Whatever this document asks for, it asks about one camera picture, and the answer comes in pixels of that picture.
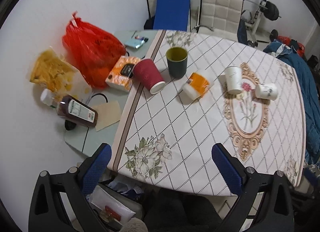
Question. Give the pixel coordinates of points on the white bag under table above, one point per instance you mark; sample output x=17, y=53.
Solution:
x=103, y=198

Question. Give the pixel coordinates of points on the plain white paper cup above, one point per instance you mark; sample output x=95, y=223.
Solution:
x=233, y=75

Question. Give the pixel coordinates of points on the orange and white cup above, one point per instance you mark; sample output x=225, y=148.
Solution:
x=198, y=84

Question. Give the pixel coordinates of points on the red plastic bag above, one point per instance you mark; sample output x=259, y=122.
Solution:
x=94, y=51

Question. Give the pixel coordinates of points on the dark green cup yellow inside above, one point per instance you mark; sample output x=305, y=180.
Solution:
x=177, y=58

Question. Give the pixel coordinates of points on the white padded chair right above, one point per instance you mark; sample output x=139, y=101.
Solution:
x=220, y=18

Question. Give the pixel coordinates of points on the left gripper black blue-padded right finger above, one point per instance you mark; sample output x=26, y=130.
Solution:
x=263, y=198

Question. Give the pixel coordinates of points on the white floral paper cup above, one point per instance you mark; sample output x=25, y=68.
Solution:
x=266, y=91

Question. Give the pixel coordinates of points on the blue quilted jacket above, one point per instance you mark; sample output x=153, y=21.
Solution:
x=308, y=88

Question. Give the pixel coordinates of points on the small white-capped bottle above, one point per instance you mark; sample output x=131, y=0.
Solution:
x=48, y=98

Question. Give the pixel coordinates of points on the floral diamond-pattern tablecloth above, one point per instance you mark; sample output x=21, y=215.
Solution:
x=166, y=139

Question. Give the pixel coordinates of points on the light blue booklet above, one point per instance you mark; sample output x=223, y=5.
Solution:
x=136, y=42

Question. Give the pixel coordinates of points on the blue board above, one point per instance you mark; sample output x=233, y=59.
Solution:
x=172, y=15

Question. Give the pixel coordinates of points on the orange tissue pack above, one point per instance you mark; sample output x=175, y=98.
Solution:
x=120, y=77

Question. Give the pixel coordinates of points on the dark red ribbed paper cup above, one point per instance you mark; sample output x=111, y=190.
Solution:
x=149, y=76

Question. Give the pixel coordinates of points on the yellow snack bag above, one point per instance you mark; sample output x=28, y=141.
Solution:
x=52, y=72

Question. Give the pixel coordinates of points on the beige paper napkin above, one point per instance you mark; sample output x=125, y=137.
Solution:
x=108, y=114

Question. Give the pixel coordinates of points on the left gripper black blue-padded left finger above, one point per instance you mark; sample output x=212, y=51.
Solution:
x=47, y=211

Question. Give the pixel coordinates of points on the brown sauce bottle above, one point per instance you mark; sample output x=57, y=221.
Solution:
x=77, y=112

